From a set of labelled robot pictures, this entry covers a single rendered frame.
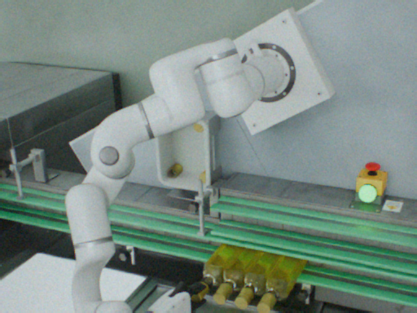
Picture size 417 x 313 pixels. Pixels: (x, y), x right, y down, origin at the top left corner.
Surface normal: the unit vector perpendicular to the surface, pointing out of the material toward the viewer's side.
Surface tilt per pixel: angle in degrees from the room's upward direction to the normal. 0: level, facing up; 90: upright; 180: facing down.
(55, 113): 90
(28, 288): 90
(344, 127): 0
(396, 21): 0
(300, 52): 5
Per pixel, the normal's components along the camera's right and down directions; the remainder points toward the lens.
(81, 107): 0.92, 0.15
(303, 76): -0.37, 0.32
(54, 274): -0.02, -0.91
